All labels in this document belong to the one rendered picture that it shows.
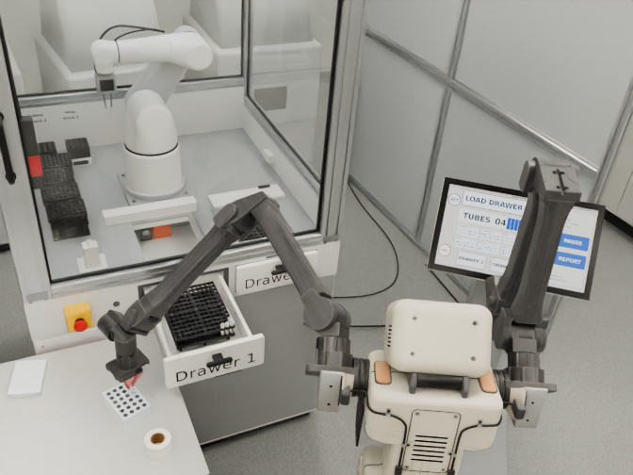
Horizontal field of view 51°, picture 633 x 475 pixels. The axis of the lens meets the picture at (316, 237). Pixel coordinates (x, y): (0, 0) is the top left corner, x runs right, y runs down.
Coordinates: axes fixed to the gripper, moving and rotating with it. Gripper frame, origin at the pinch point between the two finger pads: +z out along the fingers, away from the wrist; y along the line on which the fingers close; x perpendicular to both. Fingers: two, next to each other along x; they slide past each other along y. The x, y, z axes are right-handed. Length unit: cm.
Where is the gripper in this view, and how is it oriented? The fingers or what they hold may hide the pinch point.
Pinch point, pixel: (129, 384)
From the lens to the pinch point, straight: 198.6
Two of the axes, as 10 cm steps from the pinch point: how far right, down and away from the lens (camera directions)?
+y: -7.2, 3.5, -6.1
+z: -1.0, 8.0, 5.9
